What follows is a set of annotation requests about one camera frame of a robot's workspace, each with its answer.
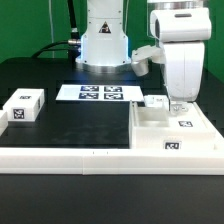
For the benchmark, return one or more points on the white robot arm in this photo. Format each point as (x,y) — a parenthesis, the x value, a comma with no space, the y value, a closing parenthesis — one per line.
(124,34)

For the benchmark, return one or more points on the white cabinet body box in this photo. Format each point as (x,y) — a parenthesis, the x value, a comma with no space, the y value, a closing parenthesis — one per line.
(149,129)

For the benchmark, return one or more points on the white marker base plate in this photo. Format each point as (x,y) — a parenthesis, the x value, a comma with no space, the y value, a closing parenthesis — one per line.
(114,93)

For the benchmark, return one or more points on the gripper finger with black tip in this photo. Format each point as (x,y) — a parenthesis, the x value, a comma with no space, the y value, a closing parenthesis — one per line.
(174,108)

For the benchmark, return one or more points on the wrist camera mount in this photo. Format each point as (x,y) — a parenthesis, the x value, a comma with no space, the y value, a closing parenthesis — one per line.
(141,56)

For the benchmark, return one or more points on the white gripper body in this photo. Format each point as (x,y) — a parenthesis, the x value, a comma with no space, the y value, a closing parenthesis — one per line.
(180,34)

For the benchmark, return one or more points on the white cabinet top block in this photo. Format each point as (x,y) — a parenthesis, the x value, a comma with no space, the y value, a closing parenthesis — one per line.
(24,105)

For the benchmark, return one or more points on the white cabinet door panel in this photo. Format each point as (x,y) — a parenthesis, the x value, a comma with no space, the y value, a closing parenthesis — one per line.
(156,101)
(188,117)

